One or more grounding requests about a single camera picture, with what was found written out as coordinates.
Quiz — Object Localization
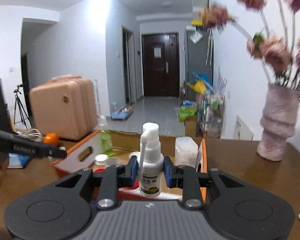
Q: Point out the white bottle cap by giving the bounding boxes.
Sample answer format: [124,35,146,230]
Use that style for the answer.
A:
[94,154,109,165]

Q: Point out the translucent plastic container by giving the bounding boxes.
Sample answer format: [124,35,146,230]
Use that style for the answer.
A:
[175,137,198,167]

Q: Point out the small white spray bottle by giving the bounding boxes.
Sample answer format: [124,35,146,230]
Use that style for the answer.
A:
[137,122,164,198]

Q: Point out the green liquid spray bottle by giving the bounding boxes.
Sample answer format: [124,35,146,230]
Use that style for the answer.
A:
[98,115,114,156]

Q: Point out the white red lint brush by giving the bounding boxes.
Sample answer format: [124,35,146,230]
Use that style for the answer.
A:
[94,165,139,190]

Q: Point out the blue tissue pack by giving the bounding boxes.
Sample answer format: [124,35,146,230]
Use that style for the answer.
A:
[8,153,31,169]

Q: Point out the red orange cardboard box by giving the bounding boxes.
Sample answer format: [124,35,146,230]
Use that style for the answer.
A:
[49,130,207,200]

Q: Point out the orange fruit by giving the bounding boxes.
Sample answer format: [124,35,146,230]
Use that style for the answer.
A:
[43,133,59,146]

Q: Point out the floor clutter of toys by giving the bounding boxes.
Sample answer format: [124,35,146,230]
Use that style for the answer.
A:
[175,72,227,139]

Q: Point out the pink ribbed suitcase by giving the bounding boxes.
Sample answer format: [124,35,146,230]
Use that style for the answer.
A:
[29,75,97,140]

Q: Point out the pink ceramic vase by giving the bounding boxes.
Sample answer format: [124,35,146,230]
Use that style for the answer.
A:
[257,83,300,162]

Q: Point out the dark brown entrance door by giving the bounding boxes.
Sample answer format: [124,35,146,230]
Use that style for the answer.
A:
[142,33,180,98]

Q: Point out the grey refrigerator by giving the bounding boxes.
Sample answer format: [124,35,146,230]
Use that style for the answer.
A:
[184,28,215,102]

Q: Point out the yellow box on refrigerator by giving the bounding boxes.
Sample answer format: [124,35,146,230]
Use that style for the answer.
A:
[191,20,203,27]

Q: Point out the dried pink roses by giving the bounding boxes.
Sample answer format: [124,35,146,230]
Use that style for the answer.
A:
[198,0,300,91]

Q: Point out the black camera tripod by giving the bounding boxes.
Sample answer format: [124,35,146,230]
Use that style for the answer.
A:
[13,84,32,129]

